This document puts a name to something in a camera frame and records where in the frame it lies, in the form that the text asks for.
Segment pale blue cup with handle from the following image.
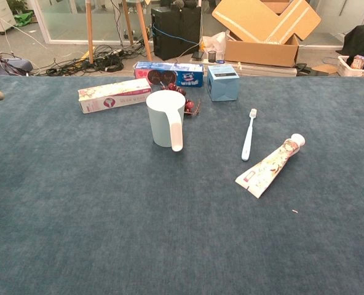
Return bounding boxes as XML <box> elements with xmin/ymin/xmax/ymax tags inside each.
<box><xmin>146</xmin><ymin>90</ymin><xmax>186</xmax><ymax>152</ymax></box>

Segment light blue toothbrush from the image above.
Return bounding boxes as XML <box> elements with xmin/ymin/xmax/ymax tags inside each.
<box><xmin>241</xmin><ymin>108</ymin><xmax>258</xmax><ymax>162</ymax></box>

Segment floral toothpaste tube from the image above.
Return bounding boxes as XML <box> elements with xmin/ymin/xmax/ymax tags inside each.
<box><xmin>235</xmin><ymin>133</ymin><xmax>306</xmax><ymax>199</ymax></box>

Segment floral long box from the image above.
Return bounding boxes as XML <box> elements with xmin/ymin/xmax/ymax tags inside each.
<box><xmin>77</xmin><ymin>77</ymin><xmax>152</xmax><ymax>114</ymax></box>

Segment green bag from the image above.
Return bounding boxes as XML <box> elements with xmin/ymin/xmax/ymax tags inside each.
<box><xmin>13</xmin><ymin>10</ymin><xmax>34</xmax><ymax>28</ymax></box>

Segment wooden stand leg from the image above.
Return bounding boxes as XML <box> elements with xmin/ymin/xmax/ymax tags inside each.
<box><xmin>85</xmin><ymin>0</ymin><xmax>95</xmax><ymax>65</ymax></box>
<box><xmin>122</xmin><ymin>0</ymin><xmax>135</xmax><ymax>45</ymax></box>
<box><xmin>135</xmin><ymin>0</ymin><xmax>153</xmax><ymax>61</ymax></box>

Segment blue felt table mat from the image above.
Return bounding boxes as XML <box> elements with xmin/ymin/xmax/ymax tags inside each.
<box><xmin>0</xmin><ymin>75</ymin><xmax>364</xmax><ymax>295</ymax></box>

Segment black computer tower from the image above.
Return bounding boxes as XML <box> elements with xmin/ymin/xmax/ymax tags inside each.
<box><xmin>151</xmin><ymin>6</ymin><xmax>202</xmax><ymax>61</ymax></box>

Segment blue pink cookie box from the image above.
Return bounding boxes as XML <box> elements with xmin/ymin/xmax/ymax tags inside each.
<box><xmin>133</xmin><ymin>61</ymin><xmax>205</xmax><ymax>88</ymax></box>

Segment dark red grape bunch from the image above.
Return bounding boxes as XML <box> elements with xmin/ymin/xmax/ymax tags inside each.
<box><xmin>160</xmin><ymin>82</ymin><xmax>202</xmax><ymax>117</ymax></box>

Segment white plastic bag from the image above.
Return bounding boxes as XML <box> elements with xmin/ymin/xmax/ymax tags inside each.
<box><xmin>202</xmin><ymin>30</ymin><xmax>228</xmax><ymax>61</ymax></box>

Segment small light blue box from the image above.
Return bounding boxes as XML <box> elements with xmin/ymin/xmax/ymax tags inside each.
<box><xmin>207</xmin><ymin>65</ymin><xmax>240</xmax><ymax>102</ymax></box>

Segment aluminium profile rails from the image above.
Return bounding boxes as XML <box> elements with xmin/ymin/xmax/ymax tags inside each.
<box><xmin>200</xmin><ymin>60</ymin><xmax>298</xmax><ymax>77</ymax></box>

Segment open brown cardboard box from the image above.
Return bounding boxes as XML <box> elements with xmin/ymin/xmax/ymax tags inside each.
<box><xmin>224</xmin><ymin>30</ymin><xmax>299</xmax><ymax>68</ymax></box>

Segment flattened brown cardboard sheet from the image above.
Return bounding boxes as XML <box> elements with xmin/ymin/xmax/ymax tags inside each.
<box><xmin>212</xmin><ymin>0</ymin><xmax>322</xmax><ymax>44</ymax></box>

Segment white plastic basket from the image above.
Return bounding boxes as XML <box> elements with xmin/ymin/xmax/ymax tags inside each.
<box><xmin>337</xmin><ymin>54</ymin><xmax>364</xmax><ymax>77</ymax></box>

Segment small colourful carton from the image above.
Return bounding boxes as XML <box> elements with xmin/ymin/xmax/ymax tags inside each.
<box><xmin>350</xmin><ymin>54</ymin><xmax>364</xmax><ymax>70</ymax></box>

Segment black cloth cover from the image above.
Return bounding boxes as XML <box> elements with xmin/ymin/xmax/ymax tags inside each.
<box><xmin>343</xmin><ymin>25</ymin><xmax>364</xmax><ymax>59</ymax></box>

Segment black cable tangle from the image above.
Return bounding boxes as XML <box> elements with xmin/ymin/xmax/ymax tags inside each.
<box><xmin>34</xmin><ymin>38</ymin><xmax>152</xmax><ymax>77</ymax></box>

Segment blue network cable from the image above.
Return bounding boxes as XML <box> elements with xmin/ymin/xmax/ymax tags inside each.
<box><xmin>152</xmin><ymin>24</ymin><xmax>201</xmax><ymax>47</ymax></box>

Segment black flat bracket plate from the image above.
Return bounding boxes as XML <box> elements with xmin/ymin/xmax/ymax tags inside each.
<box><xmin>295</xmin><ymin>62</ymin><xmax>324</xmax><ymax>77</ymax></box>

